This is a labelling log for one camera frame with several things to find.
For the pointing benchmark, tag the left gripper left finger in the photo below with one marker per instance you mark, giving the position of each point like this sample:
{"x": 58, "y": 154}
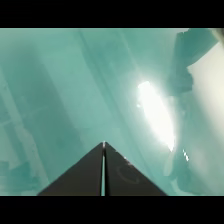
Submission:
{"x": 81, "y": 175}

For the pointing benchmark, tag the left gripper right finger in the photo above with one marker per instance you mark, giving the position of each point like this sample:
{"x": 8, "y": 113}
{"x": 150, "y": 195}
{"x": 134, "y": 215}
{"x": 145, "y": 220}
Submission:
{"x": 128, "y": 175}

